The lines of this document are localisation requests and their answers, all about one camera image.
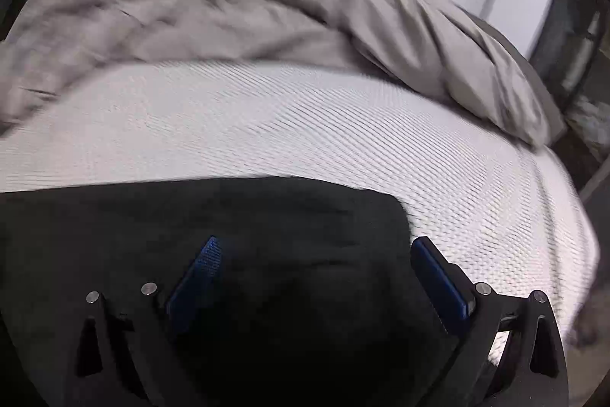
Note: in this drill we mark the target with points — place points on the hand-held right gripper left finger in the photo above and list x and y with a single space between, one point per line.
196 280

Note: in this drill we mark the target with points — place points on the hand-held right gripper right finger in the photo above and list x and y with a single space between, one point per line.
441 288

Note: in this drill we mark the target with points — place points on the black pants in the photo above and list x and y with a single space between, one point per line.
295 245

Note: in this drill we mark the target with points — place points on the white honeycomb mattress bed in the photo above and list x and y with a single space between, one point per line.
295 121

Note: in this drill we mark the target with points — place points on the grey quilted duvet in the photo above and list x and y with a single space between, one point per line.
267 21

